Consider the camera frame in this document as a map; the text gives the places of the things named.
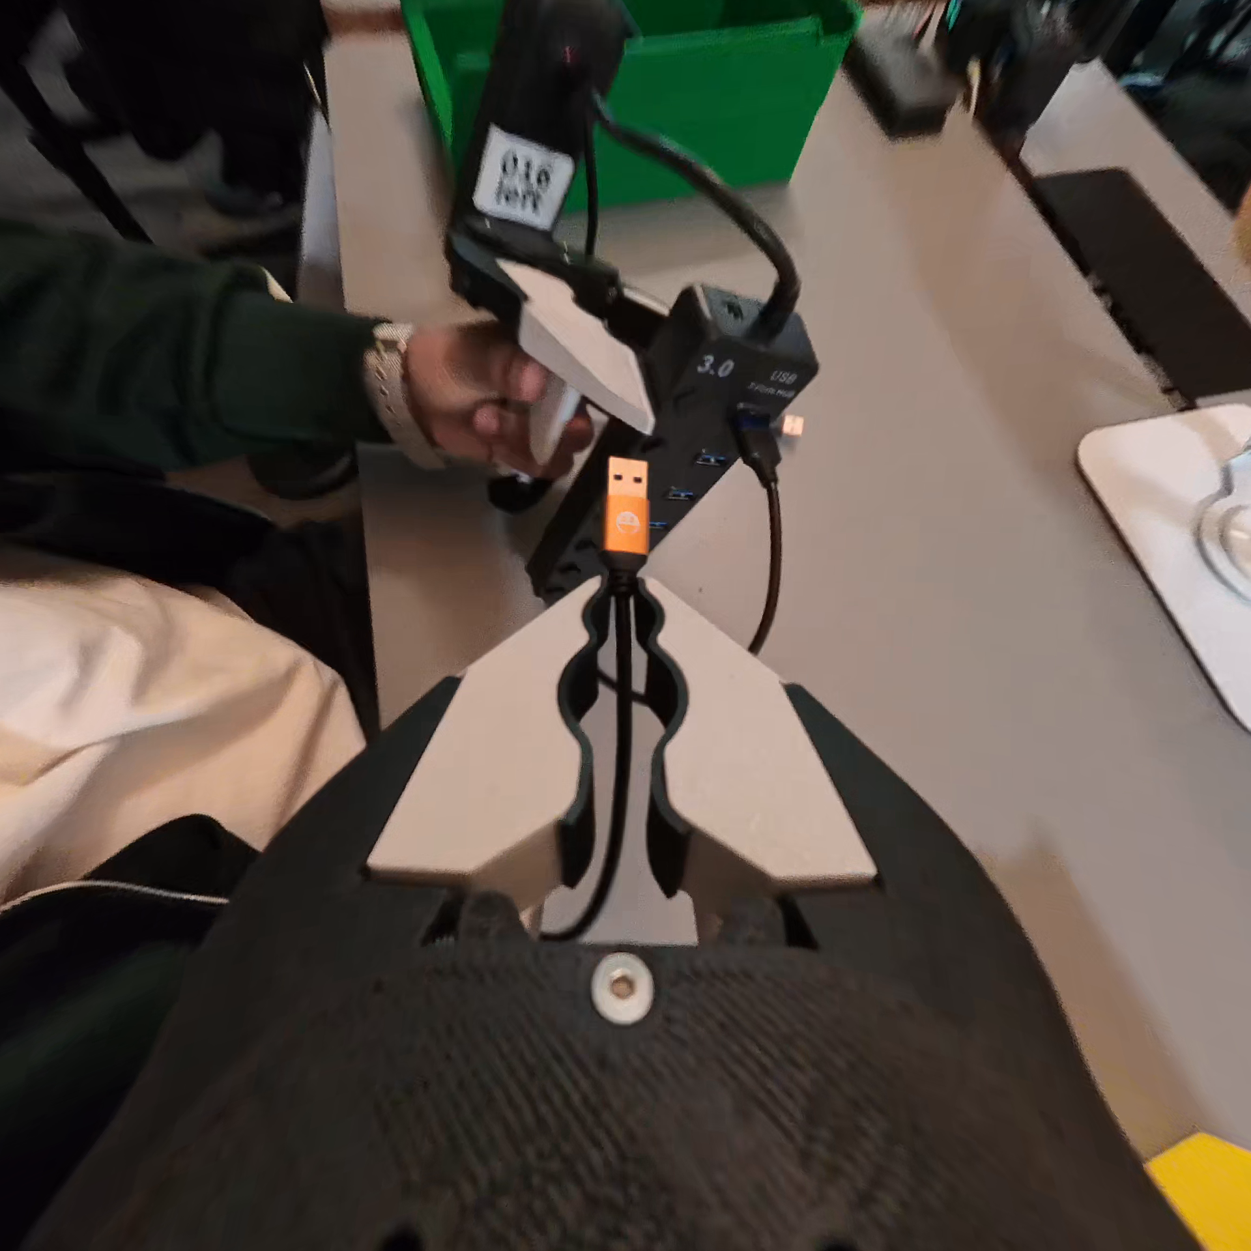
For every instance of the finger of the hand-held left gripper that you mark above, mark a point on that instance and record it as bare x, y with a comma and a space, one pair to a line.
587, 346

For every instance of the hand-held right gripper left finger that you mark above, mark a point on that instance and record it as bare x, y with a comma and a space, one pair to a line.
468, 781

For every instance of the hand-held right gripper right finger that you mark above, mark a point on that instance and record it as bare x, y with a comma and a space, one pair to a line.
762, 781

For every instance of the black USB hub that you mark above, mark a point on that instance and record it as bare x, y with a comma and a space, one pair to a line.
723, 371

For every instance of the green plastic bin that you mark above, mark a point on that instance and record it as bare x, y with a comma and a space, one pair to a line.
703, 107

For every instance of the yellow plastic bin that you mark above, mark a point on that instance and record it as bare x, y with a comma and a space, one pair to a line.
1207, 1196

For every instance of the person's left forearm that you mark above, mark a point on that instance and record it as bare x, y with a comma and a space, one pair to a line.
146, 342

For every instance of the person's left hand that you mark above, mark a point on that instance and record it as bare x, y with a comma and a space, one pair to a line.
459, 390

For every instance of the person's white pants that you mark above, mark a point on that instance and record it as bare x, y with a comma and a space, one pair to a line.
146, 703

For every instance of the black office chair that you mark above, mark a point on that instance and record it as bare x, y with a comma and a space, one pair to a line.
195, 87

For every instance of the instruction sheet on stand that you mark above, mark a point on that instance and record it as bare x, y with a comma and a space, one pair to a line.
1143, 507

